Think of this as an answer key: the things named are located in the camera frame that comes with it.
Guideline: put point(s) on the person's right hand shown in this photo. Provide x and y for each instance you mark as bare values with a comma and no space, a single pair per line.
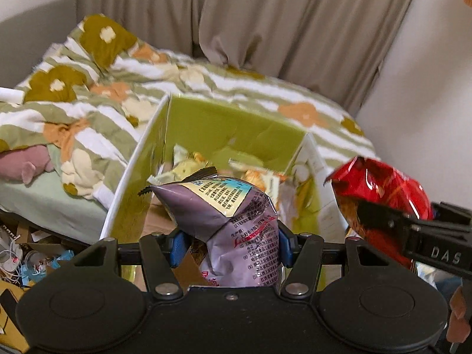
460,313

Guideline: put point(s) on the blue and white wrapper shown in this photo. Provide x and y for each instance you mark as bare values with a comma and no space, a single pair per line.
55,261

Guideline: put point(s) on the pink plush toy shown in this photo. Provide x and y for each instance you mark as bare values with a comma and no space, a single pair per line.
22,164

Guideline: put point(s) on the yellow cardboard piece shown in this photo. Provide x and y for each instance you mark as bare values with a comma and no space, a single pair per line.
11,313

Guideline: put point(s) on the green cardboard box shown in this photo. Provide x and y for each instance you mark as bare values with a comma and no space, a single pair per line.
228,129

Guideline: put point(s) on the beige curtain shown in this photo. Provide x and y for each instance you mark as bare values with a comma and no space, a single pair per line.
295,25

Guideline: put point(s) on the grey-purple snack bag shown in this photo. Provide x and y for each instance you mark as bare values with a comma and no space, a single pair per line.
239,236

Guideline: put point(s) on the white paper roll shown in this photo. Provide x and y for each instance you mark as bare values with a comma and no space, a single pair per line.
11,94

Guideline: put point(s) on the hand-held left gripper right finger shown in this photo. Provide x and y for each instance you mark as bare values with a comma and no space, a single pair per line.
285,246

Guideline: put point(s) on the pale yellow snack bag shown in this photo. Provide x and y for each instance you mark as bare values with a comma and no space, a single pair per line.
184,169

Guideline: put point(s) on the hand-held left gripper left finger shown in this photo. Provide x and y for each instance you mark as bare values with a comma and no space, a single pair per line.
179,246

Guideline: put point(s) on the grey bed headboard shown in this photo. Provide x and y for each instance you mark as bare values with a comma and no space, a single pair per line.
29,37

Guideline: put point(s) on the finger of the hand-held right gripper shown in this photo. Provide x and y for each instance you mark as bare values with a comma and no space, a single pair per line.
383,219

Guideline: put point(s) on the orange snack packet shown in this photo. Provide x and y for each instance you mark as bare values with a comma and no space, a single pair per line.
258,177

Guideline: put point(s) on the red snack bag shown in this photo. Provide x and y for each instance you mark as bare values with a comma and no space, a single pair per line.
383,188

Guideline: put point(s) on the floral striped blanket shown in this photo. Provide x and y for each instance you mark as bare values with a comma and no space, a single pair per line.
221,81

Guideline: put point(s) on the brown cardboard scraps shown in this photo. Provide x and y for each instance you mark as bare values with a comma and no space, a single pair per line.
40,241

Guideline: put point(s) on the light green bed sheet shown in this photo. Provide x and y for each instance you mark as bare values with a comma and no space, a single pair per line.
44,204

